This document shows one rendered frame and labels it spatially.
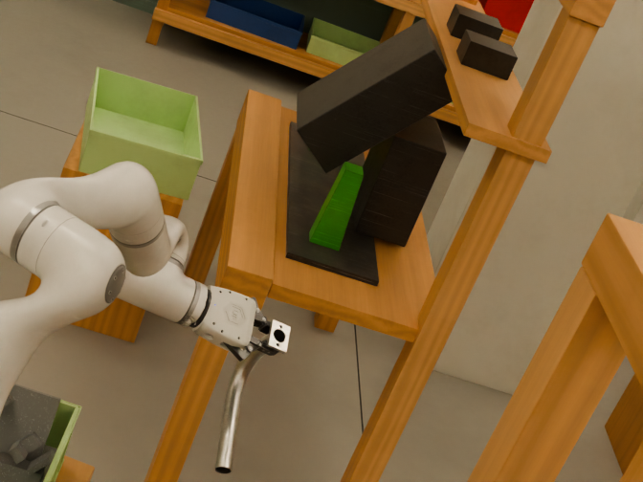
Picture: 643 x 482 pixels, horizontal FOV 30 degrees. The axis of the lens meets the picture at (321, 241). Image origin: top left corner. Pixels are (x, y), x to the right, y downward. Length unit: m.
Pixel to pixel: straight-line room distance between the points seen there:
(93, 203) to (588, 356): 0.75
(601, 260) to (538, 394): 0.23
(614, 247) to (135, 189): 0.69
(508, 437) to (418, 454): 2.81
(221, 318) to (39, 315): 0.56
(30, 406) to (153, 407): 1.88
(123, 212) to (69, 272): 0.16
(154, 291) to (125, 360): 2.42
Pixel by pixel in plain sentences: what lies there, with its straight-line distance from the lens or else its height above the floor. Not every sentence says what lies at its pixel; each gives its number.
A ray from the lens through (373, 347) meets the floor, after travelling 5.21.
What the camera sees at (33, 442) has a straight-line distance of 2.47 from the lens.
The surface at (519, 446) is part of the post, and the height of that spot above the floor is 1.57.
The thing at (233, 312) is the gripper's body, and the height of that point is 1.41.
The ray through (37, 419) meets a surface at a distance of 2.48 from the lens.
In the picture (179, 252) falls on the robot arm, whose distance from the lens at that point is 2.15.
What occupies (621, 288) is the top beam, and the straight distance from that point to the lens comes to 1.67.
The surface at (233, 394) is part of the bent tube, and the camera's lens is 2.28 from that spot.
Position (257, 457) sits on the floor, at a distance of 4.29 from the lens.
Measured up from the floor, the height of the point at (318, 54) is 0.27.
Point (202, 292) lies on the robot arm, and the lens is 2.14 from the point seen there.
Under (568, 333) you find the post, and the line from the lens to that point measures 1.78.
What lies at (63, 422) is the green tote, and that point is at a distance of 2.62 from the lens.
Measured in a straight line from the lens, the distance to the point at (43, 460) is 2.44.
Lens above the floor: 2.49
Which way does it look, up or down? 25 degrees down
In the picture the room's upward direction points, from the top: 22 degrees clockwise
